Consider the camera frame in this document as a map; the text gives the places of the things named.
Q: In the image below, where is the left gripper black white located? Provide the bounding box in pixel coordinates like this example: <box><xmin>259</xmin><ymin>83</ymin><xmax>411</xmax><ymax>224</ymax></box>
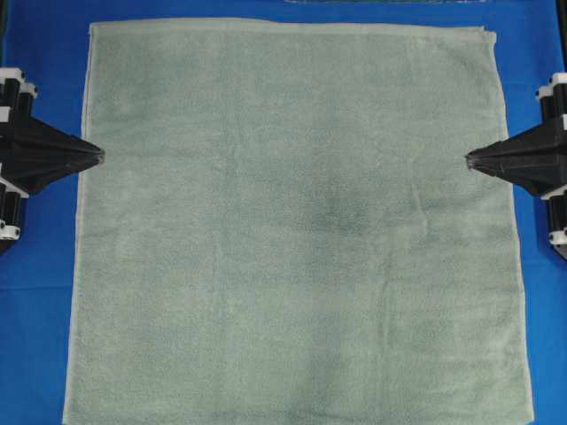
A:
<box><xmin>1</xmin><ymin>67</ymin><xmax>105</xmax><ymax>254</ymax></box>

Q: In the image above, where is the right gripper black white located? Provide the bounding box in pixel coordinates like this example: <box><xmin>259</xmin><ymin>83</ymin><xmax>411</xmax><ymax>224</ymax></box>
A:
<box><xmin>466</xmin><ymin>73</ymin><xmax>566</xmax><ymax>259</ymax></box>

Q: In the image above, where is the sage green bath towel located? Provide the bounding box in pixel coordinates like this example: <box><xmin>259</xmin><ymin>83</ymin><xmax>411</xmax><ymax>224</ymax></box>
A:
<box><xmin>63</xmin><ymin>19</ymin><xmax>534</xmax><ymax>424</ymax></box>

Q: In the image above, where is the blue table cloth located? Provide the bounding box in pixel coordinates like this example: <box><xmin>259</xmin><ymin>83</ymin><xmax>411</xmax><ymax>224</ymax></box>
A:
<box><xmin>1</xmin><ymin>1</ymin><xmax>566</xmax><ymax>424</ymax></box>

